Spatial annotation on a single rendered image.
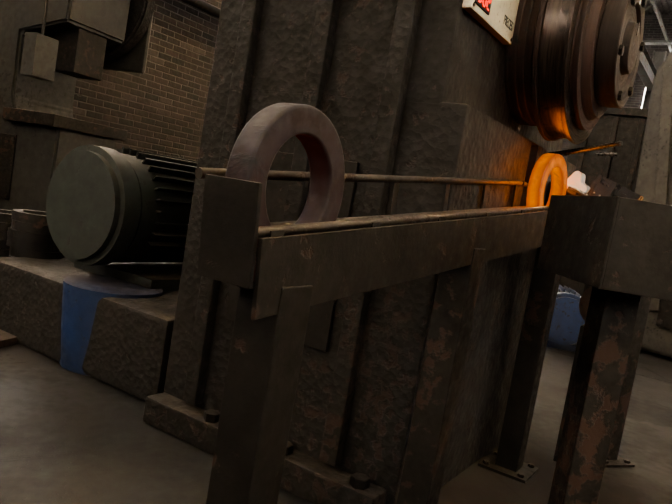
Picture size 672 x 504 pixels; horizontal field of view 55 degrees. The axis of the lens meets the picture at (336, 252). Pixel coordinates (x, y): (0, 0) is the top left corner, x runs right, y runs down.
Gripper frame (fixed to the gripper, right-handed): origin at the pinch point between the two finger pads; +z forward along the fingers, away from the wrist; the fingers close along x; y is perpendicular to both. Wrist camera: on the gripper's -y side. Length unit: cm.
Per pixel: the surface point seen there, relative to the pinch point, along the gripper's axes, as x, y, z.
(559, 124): 17.8, 13.0, 2.0
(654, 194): -266, 12, 26
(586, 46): 25.5, 30.0, 3.2
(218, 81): 60, -15, 69
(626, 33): 14.5, 37.6, 0.5
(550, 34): 31.4, 28.5, 9.6
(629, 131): -400, 49, 94
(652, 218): 72, 5, -36
